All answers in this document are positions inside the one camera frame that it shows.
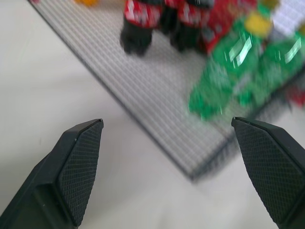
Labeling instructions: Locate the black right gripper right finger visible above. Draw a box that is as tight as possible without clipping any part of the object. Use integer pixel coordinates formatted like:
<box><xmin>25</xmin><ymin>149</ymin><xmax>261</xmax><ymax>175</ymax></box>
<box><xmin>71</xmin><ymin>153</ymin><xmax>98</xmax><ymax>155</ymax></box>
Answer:
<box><xmin>231</xmin><ymin>116</ymin><xmax>305</xmax><ymax>229</ymax></box>

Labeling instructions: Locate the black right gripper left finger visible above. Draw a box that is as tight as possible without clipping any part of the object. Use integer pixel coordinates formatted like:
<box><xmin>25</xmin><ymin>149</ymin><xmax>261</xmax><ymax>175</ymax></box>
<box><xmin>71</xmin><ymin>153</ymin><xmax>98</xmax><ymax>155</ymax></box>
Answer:
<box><xmin>0</xmin><ymin>118</ymin><xmax>104</xmax><ymax>229</ymax></box>

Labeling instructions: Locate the green snack bag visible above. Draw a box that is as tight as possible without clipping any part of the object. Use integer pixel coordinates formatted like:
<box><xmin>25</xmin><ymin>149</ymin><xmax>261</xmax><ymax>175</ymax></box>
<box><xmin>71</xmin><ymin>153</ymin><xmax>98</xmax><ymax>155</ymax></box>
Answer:
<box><xmin>256</xmin><ymin>31</ymin><xmax>305</xmax><ymax>105</ymax></box>
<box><xmin>188</xmin><ymin>20</ymin><xmax>275</xmax><ymax>121</ymax></box>

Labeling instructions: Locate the red snack bag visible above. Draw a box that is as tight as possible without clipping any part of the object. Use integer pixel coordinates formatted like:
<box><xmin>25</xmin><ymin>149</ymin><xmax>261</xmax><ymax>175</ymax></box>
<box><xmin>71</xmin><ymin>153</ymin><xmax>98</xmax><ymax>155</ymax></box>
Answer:
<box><xmin>200</xmin><ymin>0</ymin><xmax>257</xmax><ymax>55</ymax></box>

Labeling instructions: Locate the dark cola bottle red label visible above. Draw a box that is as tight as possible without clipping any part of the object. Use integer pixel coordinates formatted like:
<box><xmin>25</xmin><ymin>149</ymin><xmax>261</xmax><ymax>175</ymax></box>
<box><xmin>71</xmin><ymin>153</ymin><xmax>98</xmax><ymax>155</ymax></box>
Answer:
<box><xmin>120</xmin><ymin>0</ymin><xmax>163</xmax><ymax>56</ymax></box>
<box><xmin>164</xmin><ymin>0</ymin><xmax>212</xmax><ymax>52</ymax></box>

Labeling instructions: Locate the orange object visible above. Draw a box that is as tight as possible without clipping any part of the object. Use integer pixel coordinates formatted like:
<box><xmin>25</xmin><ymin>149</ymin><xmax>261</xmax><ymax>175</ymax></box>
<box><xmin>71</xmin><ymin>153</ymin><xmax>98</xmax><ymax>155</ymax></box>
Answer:
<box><xmin>74</xmin><ymin>0</ymin><xmax>99</xmax><ymax>7</ymax></box>

